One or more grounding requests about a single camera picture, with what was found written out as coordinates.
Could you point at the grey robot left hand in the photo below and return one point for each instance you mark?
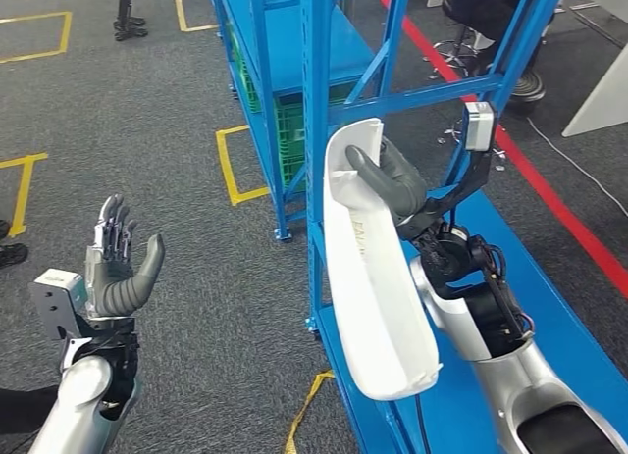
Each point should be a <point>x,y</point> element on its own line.
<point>110,288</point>

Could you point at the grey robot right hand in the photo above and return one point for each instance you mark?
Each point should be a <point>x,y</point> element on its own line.
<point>402,185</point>

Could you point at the white plastic shell part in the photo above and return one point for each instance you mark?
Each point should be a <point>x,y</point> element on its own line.
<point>373,308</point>

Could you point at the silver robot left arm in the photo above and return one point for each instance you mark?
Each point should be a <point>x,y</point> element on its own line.
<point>78,392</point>

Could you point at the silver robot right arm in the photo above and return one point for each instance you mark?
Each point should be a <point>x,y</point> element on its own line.
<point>510,386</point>

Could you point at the blue metal shelf rack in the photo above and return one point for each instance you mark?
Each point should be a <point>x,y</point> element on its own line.
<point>316,178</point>
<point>294,42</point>

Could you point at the yellow floor tape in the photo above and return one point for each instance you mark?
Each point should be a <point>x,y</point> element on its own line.
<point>306,405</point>
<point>228,165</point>
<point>180,12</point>
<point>22,191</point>
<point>65,32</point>

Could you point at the green plastic crate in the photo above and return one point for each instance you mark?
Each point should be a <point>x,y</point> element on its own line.
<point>289,139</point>

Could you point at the red barrier belt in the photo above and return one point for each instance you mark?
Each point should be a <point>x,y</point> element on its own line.
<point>564,211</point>

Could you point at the black stand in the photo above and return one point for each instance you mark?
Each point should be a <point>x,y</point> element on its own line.
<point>128,19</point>

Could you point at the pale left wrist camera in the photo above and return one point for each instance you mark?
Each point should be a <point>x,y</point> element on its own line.
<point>56,305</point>

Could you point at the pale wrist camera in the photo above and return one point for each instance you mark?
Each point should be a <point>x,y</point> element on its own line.
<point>56,305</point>
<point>478,126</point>

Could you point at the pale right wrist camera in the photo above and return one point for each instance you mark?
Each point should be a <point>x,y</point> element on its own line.
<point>478,126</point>

